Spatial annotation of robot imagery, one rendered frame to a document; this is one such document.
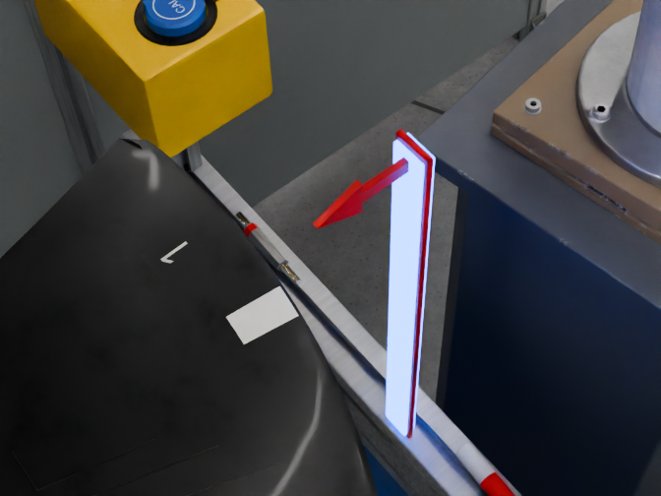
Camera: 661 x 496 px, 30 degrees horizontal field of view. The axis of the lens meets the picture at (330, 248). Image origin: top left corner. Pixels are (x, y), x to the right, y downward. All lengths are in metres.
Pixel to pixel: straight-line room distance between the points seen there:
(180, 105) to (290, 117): 1.04
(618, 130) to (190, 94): 0.31
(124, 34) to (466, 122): 0.28
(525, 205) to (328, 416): 0.37
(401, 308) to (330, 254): 1.25
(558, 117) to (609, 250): 0.11
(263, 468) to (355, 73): 1.39
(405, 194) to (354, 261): 1.34
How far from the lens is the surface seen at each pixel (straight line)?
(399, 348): 0.78
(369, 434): 0.94
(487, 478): 0.87
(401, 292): 0.72
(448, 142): 0.94
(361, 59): 1.91
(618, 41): 0.98
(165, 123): 0.84
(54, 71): 1.51
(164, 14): 0.83
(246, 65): 0.86
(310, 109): 1.90
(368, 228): 2.01
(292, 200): 2.04
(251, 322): 0.59
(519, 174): 0.93
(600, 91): 0.94
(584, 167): 0.90
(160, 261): 0.60
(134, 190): 0.61
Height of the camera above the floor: 1.68
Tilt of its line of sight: 57 degrees down
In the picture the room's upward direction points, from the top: 3 degrees counter-clockwise
